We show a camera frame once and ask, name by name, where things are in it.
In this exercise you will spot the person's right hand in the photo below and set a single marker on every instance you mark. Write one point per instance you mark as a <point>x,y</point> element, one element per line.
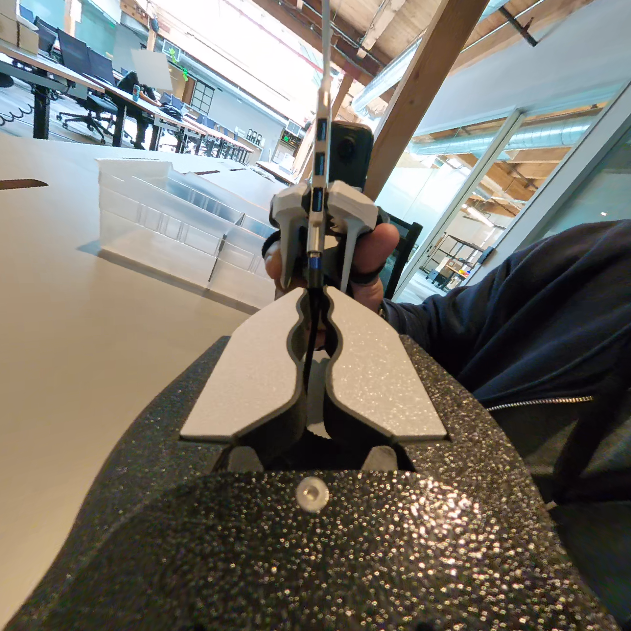
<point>377,251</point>

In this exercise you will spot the person's right forearm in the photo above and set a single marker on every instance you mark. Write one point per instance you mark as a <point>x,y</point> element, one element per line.
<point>443,320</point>

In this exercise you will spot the long wooden desk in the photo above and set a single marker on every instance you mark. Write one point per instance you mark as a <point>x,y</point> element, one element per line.
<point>162,116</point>
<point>49,69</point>

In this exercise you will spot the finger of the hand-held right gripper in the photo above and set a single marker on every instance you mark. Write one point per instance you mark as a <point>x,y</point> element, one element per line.
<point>352,204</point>
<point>291,202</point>

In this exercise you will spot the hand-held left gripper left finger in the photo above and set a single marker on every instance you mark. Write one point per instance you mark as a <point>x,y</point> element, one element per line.
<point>246,389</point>

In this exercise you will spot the clear plastic bin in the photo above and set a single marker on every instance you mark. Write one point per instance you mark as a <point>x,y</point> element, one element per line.
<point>148,207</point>

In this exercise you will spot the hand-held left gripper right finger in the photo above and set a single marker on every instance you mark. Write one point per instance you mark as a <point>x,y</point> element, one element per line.
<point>384,389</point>

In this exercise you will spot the metal air duct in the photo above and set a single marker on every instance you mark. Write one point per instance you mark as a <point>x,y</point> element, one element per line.
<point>517,138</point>
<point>384,74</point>

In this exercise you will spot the stack of cardboard boxes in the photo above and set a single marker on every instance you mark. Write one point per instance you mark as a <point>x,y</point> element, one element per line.
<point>17,24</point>

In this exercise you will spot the silver usb hub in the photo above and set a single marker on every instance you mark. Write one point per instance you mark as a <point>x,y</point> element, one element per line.
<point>320,167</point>

